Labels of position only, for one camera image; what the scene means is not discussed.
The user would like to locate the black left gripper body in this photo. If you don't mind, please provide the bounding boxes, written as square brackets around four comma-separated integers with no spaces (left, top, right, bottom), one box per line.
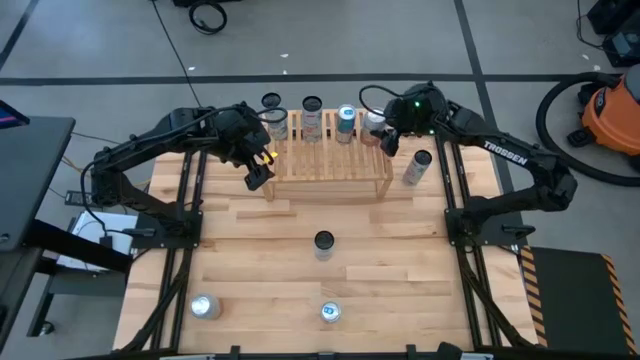
[219,102,274,166]

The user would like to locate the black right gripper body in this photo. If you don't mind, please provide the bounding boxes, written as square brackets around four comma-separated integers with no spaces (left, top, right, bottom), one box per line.
[387,84,449,136]

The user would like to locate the Spindrift grapefruit can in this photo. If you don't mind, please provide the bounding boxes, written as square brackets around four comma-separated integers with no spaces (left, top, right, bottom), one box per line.
[188,293,222,321]
[360,108,389,148]

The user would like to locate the silver blue-palm Celsius can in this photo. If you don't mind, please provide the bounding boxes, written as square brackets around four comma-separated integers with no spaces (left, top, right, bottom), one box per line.
[313,230,336,262]
[260,92,290,141]

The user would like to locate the white red-print Celsius can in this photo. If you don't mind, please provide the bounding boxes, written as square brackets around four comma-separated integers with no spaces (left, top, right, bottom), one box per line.
[401,148,434,188]
[301,95,324,144]

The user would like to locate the blue silver Red Bull can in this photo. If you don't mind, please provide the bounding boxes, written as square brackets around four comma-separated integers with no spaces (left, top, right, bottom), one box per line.
[319,301,344,325]
[335,103,358,145]

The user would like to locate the wooden slatted shelf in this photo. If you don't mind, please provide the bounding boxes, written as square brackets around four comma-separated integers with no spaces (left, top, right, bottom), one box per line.
[258,107,395,202]

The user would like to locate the orange shop vacuum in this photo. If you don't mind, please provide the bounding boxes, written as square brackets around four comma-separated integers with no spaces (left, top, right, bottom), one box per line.
[567,64,640,174]
[535,71,640,188]

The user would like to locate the black floor box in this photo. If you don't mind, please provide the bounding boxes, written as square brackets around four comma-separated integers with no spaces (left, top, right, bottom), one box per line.
[172,0,246,8]

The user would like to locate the white paper sheet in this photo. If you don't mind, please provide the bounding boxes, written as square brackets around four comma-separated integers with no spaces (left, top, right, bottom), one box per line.
[56,209,139,274]

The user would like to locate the black power strip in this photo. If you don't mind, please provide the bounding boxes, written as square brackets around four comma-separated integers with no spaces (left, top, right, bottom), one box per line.
[63,189,96,207]

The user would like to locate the black desk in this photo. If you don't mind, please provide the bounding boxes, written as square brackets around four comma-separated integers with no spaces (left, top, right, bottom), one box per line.
[0,115,134,346]

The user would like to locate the computer monitor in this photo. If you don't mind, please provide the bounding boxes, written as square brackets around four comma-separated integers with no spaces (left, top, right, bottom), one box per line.
[0,99,30,130]

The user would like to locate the black mat with hazard stripes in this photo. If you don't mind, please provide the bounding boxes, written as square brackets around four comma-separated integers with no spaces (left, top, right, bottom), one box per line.
[519,245,640,357]

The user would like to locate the long black floor cable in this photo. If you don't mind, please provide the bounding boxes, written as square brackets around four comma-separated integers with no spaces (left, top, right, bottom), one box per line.
[151,0,209,111]

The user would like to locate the coiled black cable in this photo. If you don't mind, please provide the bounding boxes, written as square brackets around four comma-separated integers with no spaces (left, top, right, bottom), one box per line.
[187,1,229,36]

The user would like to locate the black aluminium table frame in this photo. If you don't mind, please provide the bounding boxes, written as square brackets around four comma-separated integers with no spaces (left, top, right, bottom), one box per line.
[117,127,539,360]

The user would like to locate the black equipment with cables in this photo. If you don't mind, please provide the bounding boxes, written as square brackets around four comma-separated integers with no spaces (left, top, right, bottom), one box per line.
[577,0,640,69]

